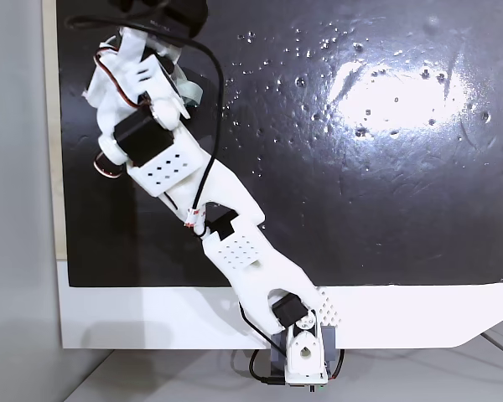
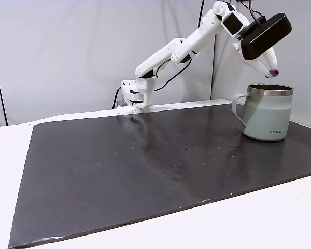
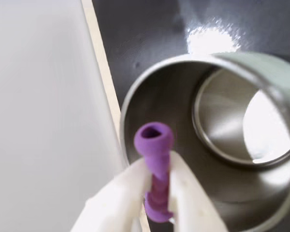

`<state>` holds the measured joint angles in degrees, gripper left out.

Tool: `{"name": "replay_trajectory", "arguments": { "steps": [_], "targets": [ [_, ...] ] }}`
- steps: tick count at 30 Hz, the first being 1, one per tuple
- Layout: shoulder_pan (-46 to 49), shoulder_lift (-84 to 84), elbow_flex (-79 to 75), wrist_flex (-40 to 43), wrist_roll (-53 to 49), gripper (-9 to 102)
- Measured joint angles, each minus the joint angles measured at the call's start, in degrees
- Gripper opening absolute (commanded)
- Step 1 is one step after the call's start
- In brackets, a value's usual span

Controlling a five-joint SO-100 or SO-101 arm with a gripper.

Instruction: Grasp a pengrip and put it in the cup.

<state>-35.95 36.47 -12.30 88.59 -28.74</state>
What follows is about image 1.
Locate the pale green steel-rimmed mug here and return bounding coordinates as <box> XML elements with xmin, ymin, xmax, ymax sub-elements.
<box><xmin>174</xmin><ymin>77</ymin><xmax>205</xmax><ymax>109</ymax></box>

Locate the black table mat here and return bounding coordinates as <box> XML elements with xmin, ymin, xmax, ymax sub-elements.
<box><xmin>55</xmin><ymin>0</ymin><xmax>503</xmax><ymax>289</ymax></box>

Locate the grey base clamp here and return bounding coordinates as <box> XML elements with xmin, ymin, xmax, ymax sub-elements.
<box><xmin>269</xmin><ymin>324</ymin><xmax>340</xmax><ymax>378</ymax></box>

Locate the black oval camera box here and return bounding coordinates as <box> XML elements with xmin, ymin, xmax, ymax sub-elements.
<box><xmin>111</xmin><ymin>0</ymin><xmax>210</xmax><ymax>39</ymax></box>

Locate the black camera cable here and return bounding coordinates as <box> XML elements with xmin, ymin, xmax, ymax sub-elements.
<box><xmin>63</xmin><ymin>14</ymin><xmax>226</xmax><ymax>238</ymax></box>

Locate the black base cable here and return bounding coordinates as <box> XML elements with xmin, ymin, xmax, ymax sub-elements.
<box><xmin>229</xmin><ymin>300</ymin><xmax>345</xmax><ymax>387</ymax></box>

